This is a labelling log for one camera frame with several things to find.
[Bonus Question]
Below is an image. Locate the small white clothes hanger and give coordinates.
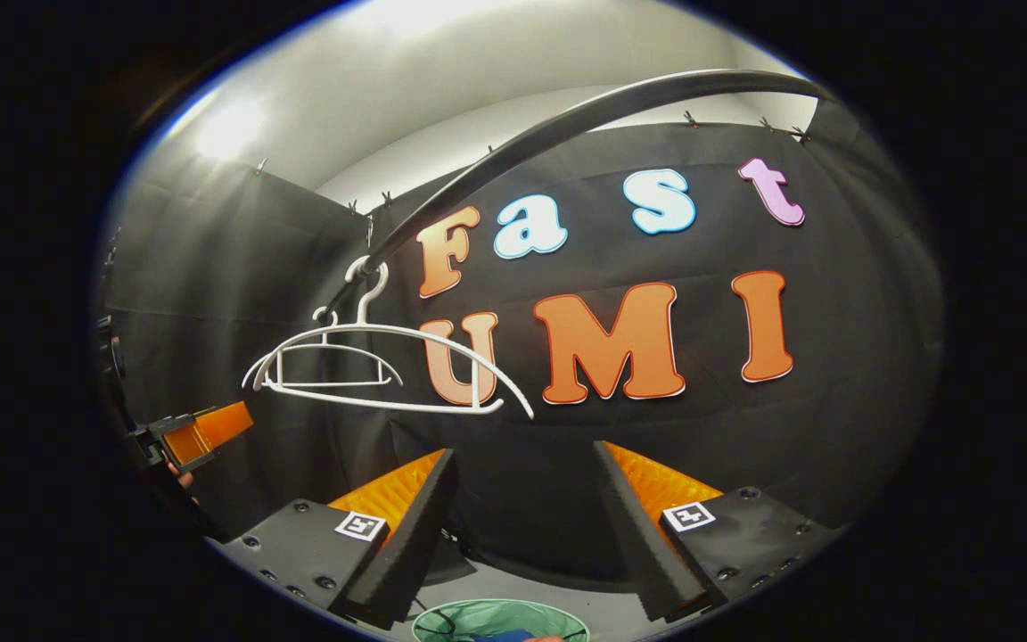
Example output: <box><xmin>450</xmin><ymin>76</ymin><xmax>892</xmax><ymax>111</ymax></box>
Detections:
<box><xmin>241</xmin><ymin>306</ymin><xmax>406</xmax><ymax>394</ymax></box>

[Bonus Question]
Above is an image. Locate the black clothes rack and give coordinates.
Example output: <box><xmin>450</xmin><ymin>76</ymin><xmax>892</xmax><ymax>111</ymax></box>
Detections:
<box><xmin>322</xmin><ymin>69</ymin><xmax>837</xmax><ymax>318</ymax></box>

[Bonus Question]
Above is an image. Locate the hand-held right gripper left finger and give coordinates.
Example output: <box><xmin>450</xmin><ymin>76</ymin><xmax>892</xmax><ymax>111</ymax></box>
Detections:
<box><xmin>219</xmin><ymin>449</ymin><xmax>459</xmax><ymax>630</ymax></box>

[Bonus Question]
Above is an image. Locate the large white clothes hanger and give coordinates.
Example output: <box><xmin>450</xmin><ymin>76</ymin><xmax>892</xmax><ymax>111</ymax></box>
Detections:
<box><xmin>255</xmin><ymin>256</ymin><xmax>536</xmax><ymax>421</ymax></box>

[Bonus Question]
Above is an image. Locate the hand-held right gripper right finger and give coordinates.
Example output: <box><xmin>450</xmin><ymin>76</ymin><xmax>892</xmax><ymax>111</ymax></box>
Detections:
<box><xmin>591</xmin><ymin>441</ymin><xmax>844</xmax><ymax>623</ymax></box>

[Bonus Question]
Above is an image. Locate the green laundry hamper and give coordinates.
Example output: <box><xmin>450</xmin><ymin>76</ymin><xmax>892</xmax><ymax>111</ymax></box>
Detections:
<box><xmin>411</xmin><ymin>598</ymin><xmax>593</xmax><ymax>642</ymax></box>

